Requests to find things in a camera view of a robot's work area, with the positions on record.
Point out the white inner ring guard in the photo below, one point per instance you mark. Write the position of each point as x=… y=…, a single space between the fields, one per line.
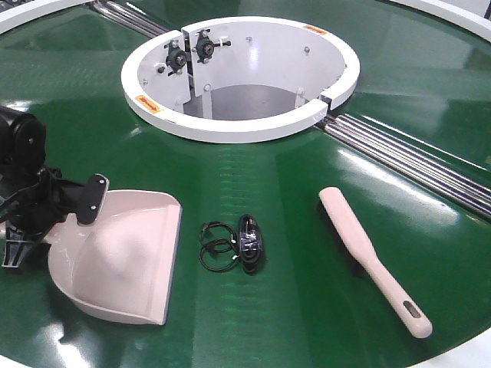
x=278 y=77

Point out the left steel roller set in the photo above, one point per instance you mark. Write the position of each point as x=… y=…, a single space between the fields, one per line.
x=129 y=18

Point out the white rim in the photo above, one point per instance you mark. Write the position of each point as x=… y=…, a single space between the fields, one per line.
x=16 y=13
x=466 y=19

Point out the green conveyor belt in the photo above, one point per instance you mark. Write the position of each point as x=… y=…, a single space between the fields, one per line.
x=262 y=278

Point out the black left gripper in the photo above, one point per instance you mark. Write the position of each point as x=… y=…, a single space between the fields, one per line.
x=35 y=208

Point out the left black bearing mount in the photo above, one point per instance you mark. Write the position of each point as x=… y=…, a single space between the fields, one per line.
x=176 y=58

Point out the pink hand brush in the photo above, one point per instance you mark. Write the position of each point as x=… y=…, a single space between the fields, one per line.
x=359 y=245

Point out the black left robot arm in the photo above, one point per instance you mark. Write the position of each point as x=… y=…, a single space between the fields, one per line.
x=23 y=155

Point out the black bearing mount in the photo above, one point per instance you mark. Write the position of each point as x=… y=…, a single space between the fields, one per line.
x=205 y=47
x=176 y=58

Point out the white outer rim left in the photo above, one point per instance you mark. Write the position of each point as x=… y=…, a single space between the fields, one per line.
x=16 y=13

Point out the right steel roller set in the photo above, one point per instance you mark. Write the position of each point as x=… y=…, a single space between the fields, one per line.
x=416 y=163

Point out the steel roller set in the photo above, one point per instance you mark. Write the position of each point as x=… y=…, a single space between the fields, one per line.
x=129 y=18
x=416 y=163

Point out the pink plastic dustpan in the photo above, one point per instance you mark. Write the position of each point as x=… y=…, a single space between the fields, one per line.
x=119 y=268

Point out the white outer rim right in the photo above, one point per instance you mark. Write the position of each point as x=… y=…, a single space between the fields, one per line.
x=466 y=19

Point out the right black bearing mount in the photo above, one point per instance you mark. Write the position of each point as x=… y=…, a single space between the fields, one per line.
x=205 y=47

